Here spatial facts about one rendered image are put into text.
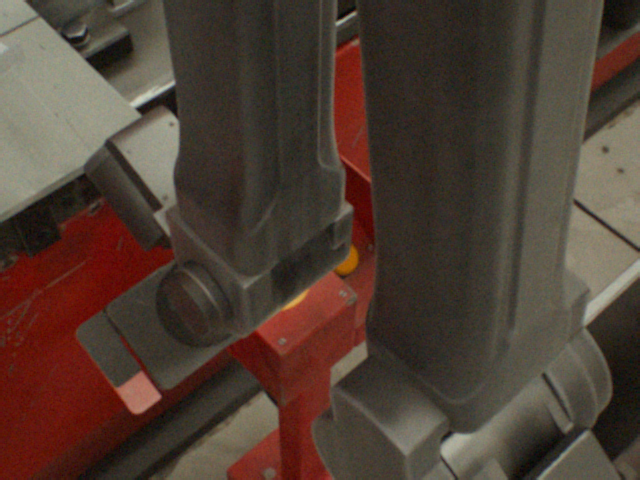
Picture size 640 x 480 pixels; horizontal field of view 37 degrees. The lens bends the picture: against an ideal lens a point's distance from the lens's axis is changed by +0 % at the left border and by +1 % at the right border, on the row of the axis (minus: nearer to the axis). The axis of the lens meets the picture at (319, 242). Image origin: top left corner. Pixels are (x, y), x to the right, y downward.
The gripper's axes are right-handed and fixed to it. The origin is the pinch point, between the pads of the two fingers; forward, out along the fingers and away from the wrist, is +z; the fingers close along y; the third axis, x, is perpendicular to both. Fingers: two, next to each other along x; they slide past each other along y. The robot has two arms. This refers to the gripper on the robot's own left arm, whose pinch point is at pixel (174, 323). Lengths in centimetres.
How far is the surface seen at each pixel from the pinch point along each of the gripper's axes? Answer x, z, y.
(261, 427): 23, 100, -25
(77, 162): -15.3, 7.4, -3.3
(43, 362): -6, 53, 4
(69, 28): -30.9, 24.2, -15.2
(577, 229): 33, 95, -101
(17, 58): -26.8, 12.3, -5.8
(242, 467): 24, 86, -15
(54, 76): -23.6, 11.6, -7.3
